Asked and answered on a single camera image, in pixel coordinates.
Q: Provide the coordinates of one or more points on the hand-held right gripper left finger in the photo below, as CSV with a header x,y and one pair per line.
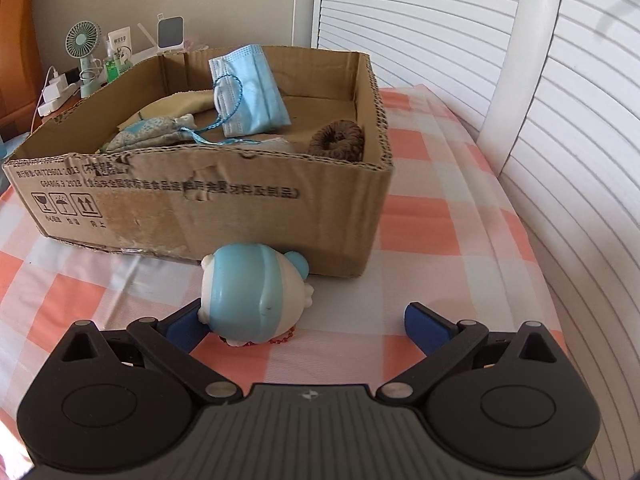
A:
x,y
181,329

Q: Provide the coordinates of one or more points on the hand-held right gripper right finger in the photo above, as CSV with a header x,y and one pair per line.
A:
x,y
422,328

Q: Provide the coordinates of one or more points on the blue and white squishy toy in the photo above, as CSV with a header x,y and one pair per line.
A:
x,y
250,295

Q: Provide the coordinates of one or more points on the brown cardboard box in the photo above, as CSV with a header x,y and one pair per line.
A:
x,y
250,215

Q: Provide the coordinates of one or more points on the brown hair scrunchie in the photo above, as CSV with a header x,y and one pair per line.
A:
x,y
320,143

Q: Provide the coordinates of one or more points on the beige cloth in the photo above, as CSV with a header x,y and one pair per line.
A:
x,y
175,105

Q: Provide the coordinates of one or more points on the blue face mask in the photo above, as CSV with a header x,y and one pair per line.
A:
x,y
255,90

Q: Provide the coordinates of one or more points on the orange and white checked tablecloth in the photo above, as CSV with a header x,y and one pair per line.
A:
x,y
440,240

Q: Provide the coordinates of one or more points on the white louvred closet door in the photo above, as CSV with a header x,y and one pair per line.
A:
x,y
590,200
425,20

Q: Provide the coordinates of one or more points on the white power strip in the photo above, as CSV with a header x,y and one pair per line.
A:
x,y
55,97

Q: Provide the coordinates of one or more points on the wooden nightstand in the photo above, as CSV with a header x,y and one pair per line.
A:
x,y
15,120

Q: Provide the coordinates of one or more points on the green bottle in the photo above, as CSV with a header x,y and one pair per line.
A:
x,y
113,70

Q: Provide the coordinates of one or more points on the white cosmetic tube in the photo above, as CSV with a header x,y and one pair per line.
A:
x,y
119,41

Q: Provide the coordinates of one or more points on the thin white stick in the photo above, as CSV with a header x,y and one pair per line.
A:
x,y
146,36

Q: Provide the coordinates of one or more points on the white stand with grey panel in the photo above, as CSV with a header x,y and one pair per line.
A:
x,y
170,32

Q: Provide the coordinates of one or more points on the small green desk fan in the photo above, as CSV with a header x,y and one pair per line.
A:
x,y
82,40

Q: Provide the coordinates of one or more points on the wooden headboard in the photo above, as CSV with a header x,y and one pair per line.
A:
x,y
17,35

